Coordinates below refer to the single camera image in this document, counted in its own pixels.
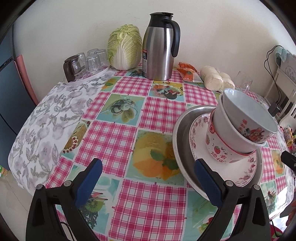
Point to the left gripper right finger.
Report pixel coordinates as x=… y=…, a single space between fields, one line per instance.
x=252 y=222

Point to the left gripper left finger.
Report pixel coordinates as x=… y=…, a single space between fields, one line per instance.
x=43 y=222

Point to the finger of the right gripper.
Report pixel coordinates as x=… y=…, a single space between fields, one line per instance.
x=289 y=160

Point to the round pink floral plate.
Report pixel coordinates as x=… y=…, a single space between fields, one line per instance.
x=241 y=172

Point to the small red flower bowl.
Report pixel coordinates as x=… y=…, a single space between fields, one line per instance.
x=248 y=116

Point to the strawberry pattern bowl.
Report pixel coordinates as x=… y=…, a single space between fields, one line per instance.
x=218 y=149

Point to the stainless steel round plate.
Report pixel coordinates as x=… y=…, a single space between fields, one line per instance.
x=182 y=151

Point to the white square bowl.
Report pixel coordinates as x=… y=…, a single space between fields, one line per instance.
x=229 y=134

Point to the black charger on power strip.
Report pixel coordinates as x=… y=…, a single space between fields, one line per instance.
x=274 y=109

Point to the white shelf rack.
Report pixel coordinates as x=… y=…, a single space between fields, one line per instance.
x=280 y=65

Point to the grey floral cloth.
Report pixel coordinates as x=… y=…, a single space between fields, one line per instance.
x=36 y=150

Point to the glass mug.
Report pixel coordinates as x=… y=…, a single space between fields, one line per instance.
x=243 y=82

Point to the bag of steamed buns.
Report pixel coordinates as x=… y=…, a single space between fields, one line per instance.
x=214 y=80

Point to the dark blue cabinet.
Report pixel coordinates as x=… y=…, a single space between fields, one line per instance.
x=16 y=105

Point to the checkered pink tablecloth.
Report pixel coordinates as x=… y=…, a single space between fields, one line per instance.
x=128 y=124

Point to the orange snack packet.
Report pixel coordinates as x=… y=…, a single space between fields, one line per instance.
x=188 y=73

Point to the white tray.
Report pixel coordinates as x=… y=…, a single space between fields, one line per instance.
x=89 y=76

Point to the drinking glass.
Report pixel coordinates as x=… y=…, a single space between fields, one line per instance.
x=92 y=51
x=93 y=63
x=102 y=53

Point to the steel thermos jug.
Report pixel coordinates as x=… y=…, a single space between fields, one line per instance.
x=160 y=46

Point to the napa cabbage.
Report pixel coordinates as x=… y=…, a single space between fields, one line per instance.
x=124 y=48

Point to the glass teapot dark handle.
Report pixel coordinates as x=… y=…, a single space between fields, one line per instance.
x=74 y=68

